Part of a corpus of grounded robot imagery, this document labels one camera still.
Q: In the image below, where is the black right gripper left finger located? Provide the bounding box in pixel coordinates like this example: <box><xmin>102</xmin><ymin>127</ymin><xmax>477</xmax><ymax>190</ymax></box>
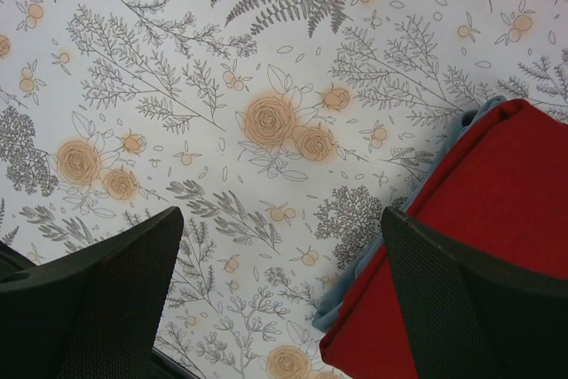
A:
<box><xmin>1</xmin><ymin>207</ymin><xmax>184</xmax><ymax>378</ymax></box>

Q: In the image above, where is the folded light blue t shirt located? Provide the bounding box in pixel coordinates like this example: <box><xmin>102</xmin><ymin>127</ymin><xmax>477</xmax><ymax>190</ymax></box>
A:
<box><xmin>312</xmin><ymin>95</ymin><xmax>507</xmax><ymax>334</ymax></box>

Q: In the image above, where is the floral patterned table mat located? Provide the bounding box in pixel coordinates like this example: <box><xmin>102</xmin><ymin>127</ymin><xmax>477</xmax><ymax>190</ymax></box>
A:
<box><xmin>1</xmin><ymin>0</ymin><xmax>567</xmax><ymax>378</ymax></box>

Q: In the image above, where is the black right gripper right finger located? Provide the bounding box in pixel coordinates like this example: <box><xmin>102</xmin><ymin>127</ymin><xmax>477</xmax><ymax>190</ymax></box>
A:
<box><xmin>382</xmin><ymin>208</ymin><xmax>567</xmax><ymax>378</ymax></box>

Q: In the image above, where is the folded red t shirt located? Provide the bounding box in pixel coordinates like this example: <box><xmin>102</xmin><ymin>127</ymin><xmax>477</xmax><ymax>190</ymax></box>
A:
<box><xmin>314</xmin><ymin>99</ymin><xmax>567</xmax><ymax>378</ymax></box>

